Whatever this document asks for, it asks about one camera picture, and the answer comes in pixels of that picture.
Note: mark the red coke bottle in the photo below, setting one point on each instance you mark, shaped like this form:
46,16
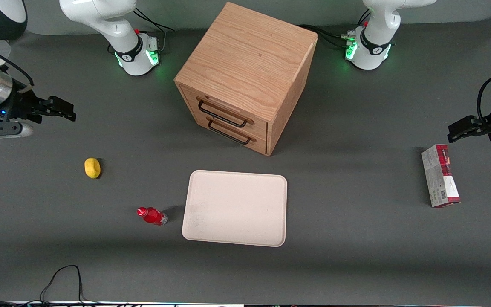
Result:
154,216

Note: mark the cream rectangular tray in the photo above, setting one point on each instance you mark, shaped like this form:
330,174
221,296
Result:
237,209

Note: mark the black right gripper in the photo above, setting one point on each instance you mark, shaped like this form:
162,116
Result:
20,107

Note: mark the yellow lemon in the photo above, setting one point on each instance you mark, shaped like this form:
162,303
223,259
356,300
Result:
92,168

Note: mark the red white carton box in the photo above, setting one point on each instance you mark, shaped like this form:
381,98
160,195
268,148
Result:
439,177

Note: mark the wooden drawer cabinet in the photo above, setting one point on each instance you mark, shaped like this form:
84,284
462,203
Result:
249,55

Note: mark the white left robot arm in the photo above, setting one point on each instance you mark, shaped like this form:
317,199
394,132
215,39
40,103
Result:
375,38

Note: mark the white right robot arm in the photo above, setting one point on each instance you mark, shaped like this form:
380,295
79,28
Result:
100,17

